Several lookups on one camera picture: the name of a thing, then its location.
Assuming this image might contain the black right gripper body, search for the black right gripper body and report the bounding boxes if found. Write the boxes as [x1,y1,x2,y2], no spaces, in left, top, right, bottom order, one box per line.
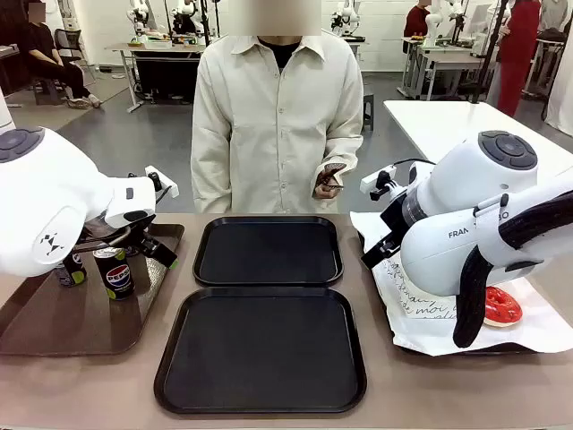
[379,195,407,246]

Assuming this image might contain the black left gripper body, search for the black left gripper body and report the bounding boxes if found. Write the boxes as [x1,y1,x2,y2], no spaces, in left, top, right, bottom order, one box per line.
[116,213,158,255]

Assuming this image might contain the black Pepsi can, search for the black Pepsi can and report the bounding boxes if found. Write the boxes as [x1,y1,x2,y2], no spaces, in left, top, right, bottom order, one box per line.
[56,249,89,288]
[92,247,136,302]

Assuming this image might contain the metal serving tongs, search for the metal serving tongs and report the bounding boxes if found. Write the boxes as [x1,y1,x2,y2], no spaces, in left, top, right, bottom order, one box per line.
[315,161,348,193]

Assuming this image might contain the person's left forearm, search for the person's left forearm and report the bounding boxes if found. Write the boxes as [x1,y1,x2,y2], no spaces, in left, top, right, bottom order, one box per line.
[329,129,364,181]

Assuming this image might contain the person's right forearm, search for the person's right forearm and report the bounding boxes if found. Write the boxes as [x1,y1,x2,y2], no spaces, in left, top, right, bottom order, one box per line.
[191,147,234,214]

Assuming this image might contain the person's left hand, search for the person's left hand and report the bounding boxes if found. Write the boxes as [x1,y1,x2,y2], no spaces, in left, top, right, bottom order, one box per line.
[312,172,346,200]

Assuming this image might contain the white script-printed paper box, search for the white script-printed paper box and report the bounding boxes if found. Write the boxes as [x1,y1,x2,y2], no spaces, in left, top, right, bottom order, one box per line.
[399,286,458,321]

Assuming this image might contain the white paper sheet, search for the white paper sheet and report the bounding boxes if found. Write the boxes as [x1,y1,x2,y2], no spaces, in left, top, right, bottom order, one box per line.
[348,210,573,358]

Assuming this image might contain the small black plastic tray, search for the small black plastic tray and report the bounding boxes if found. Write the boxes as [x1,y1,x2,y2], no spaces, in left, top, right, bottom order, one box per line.
[192,215,345,288]

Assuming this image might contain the grey plastic stool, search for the grey plastic stool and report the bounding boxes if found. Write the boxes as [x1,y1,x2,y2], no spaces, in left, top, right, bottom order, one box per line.
[362,91,376,132]

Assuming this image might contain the white folding table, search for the white folding table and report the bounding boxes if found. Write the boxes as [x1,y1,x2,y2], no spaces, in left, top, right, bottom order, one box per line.
[383,99,573,180]

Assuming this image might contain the brown plastic tray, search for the brown plastic tray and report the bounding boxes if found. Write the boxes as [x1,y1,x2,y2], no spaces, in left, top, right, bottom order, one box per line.
[0,222,186,357]

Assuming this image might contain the red glazed donut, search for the red glazed donut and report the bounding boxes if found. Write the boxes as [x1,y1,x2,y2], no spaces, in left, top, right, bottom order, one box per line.
[482,286,524,329]

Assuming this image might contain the large black plastic tray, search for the large black plastic tray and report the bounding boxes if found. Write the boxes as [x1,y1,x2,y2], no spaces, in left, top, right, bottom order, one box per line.
[153,286,368,415]

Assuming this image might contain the black tray under paper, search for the black tray under paper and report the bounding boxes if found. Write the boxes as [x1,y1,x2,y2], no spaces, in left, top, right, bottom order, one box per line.
[356,228,541,357]

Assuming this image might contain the person in beige shirt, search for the person in beige shirt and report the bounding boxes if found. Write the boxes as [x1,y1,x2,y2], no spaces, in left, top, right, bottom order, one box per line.
[191,34,364,215]

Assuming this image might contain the black cabinet under workbench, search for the black cabinet under workbench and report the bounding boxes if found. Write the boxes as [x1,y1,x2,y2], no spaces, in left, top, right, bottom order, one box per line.
[133,53,201,100]

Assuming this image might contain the white background desk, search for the white background desk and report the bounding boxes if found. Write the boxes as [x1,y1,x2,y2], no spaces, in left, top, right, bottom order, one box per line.
[401,38,499,101]

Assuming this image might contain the grey background table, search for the grey background table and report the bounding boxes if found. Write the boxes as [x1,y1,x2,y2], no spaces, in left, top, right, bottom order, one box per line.
[345,35,367,68]

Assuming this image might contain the grey background workbench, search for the grey background workbench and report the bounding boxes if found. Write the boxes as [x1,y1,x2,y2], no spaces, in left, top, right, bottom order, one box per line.
[105,41,207,114]

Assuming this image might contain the person in red top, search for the person in red top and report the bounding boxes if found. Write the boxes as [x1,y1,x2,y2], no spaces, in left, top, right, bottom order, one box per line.
[404,0,432,39]

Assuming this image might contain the seated person in black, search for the seated person in black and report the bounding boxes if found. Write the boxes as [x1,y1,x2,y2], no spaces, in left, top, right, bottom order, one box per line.
[21,2,103,110]

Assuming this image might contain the black office chair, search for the black office chair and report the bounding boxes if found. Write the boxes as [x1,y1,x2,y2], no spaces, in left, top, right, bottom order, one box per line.
[53,28,89,86]

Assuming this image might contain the white hanging cloth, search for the white hanging cloth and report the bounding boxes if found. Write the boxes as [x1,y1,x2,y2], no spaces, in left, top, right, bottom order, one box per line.
[546,42,573,138]

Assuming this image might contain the person in red dress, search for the person in red dress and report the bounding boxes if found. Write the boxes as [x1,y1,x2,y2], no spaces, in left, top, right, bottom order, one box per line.
[485,0,543,117]

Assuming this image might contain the black bag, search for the black bag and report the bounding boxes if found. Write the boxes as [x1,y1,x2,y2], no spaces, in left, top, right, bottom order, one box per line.
[535,27,568,46]

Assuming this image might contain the person in grey top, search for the person in grey top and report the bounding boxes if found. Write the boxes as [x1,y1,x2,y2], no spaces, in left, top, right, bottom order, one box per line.
[536,0,573,35]

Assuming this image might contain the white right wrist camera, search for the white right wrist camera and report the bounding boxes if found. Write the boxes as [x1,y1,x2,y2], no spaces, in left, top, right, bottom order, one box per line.
[360,164,398,202]

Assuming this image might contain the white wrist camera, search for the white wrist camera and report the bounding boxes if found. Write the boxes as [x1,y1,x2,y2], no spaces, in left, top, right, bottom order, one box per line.
[360,164,398,202]
[143,165,179,200]

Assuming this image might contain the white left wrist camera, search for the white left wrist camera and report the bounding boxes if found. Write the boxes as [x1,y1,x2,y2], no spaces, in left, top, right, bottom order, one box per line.
[143,165,179,200]

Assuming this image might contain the black camera cable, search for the black camera cable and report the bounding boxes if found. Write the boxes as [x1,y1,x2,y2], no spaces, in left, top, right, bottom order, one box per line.
[396,157,436,174]

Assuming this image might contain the black braided cable sleeve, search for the black braided cable sleeve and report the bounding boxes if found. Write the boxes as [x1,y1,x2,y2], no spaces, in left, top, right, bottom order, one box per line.
[452,191,573,349]

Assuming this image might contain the black camera pole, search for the black camera pole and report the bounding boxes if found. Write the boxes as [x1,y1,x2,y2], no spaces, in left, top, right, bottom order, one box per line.
[469,0,511,105]

